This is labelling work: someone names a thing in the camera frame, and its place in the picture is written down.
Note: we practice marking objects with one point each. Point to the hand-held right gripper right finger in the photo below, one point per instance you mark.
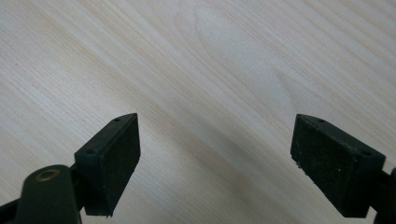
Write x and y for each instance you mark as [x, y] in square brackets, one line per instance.
[333, 168]

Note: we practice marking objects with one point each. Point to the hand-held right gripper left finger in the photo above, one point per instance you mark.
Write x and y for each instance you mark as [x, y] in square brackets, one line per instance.
[112, 161]

